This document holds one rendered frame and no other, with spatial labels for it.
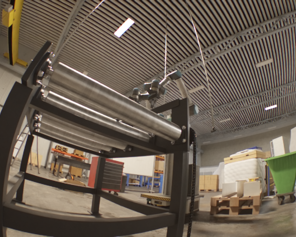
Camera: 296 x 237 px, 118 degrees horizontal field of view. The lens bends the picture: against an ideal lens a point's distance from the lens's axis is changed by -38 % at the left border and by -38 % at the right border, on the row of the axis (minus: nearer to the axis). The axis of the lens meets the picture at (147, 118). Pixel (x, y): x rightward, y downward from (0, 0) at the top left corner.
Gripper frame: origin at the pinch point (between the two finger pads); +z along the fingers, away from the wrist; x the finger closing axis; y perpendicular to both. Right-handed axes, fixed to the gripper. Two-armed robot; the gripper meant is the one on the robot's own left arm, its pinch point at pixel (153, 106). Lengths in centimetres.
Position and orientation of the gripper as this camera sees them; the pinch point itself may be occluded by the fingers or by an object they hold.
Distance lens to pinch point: 151.3
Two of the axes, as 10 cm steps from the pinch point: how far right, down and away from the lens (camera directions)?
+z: -1.0, 9.0, -4.2
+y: 7.2, 3.6, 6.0
